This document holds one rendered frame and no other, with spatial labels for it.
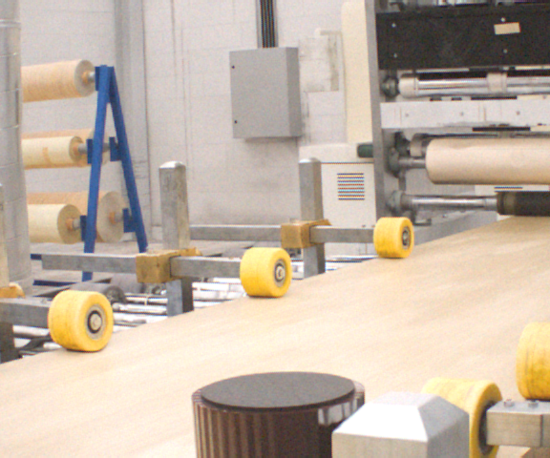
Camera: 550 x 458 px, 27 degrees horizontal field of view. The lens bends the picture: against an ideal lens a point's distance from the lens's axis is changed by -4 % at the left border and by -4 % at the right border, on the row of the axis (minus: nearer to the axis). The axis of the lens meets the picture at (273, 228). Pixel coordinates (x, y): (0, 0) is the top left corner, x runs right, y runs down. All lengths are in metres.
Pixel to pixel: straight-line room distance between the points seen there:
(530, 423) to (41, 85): 6.99
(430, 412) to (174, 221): 1.73
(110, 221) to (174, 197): 5.76
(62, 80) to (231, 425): 7.30
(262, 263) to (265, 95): 8.69
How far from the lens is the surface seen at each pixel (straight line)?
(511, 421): 0.95
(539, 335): 1.19
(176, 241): 2.09
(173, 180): 2.08
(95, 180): 7.40
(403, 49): 3.20
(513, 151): 3.08
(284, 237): 2.45
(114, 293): 2.55
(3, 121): 4.46
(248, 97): 10.69
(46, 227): 7.51
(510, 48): 3.08
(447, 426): 0.38
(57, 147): 7.60
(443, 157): 3.15
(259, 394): 0.40
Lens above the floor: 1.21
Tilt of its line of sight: 6 degrees down
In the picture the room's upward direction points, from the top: 3 degrees counter-clockwise
